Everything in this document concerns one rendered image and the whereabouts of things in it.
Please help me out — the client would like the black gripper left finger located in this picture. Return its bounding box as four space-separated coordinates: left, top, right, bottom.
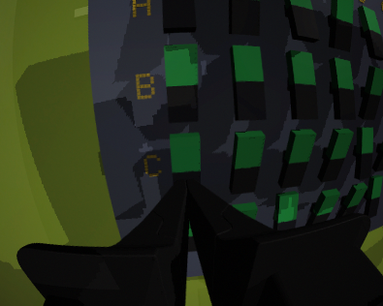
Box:
17 180 190 306

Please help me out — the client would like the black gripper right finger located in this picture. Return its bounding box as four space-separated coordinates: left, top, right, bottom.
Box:
186 179 371 306

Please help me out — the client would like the dark grey switch panel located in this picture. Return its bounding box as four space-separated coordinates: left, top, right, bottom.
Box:
88 0 383 239

